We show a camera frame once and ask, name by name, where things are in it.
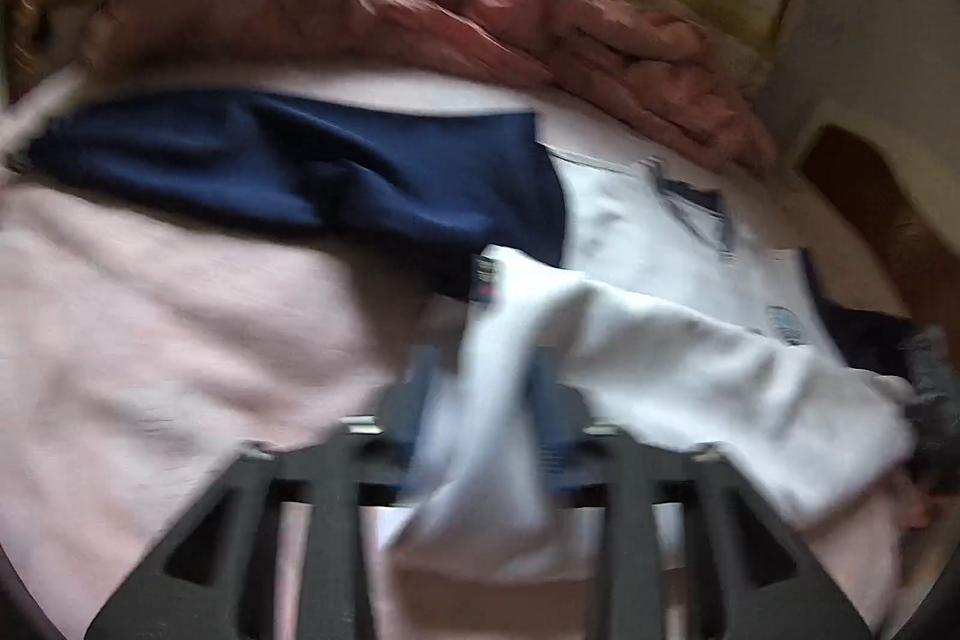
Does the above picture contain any wooden headboard with white trim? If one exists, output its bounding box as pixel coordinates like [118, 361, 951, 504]
[791, 98, 960, 352]

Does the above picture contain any white and navy garment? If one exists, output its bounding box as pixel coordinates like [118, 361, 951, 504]
[28, 89, 922, 560]

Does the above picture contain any dark fuzzy blanket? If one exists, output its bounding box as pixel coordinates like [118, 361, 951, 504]
[904, 323, 960, 498]

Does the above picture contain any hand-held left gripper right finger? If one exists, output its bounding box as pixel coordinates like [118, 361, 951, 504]
[526, 351, 875, 640]

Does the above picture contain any pink bed sheet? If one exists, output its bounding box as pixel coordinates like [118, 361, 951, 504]
[0, 61, 927, 640]

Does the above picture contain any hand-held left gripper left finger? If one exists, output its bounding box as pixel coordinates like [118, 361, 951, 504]
[84, 346, 452, 640]

